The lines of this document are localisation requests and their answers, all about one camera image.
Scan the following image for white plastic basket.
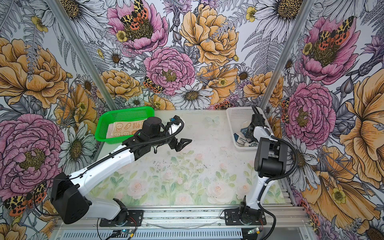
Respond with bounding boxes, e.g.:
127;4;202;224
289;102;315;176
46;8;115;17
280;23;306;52
226;107;277;152

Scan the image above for blue white patterned towel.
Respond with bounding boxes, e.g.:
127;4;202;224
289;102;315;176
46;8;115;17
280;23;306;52
234;121;259;147

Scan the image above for orange patterned towel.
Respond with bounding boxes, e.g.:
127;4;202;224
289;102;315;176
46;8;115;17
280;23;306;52
106;120;144;139

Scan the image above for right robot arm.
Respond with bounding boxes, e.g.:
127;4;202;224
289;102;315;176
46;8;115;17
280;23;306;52
239;113;288;225

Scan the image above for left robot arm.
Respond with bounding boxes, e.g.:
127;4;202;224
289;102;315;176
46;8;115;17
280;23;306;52
51;116;191;226

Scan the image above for green plastic basket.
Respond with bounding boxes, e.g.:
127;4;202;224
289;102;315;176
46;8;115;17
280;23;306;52
95;107;155;144

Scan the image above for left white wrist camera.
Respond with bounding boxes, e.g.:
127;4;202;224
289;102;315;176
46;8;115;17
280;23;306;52
168;117;184;135

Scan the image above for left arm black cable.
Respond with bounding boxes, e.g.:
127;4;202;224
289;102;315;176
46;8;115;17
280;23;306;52
59;115;185;181

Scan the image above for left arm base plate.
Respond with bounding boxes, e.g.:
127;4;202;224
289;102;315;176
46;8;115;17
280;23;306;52
99;210;144;227

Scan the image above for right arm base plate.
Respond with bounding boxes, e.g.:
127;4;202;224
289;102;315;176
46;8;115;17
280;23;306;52
224;208;267;226

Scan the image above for aluminium front rail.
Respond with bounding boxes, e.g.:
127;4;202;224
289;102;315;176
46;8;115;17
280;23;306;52
56;206;310;230

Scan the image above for right aluminium frame post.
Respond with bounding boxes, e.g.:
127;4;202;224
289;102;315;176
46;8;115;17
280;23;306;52
259;0;316;110

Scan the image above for aluminium frame post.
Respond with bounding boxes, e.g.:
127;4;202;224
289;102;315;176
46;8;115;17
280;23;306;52
47;1;119;111
259;0;316;110

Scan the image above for white ventilated cable duct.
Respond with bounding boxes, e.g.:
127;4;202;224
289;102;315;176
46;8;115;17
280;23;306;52
56;228;243;240

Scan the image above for left aluminium frame post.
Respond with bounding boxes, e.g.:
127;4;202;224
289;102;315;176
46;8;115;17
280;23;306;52
47;1;119;111

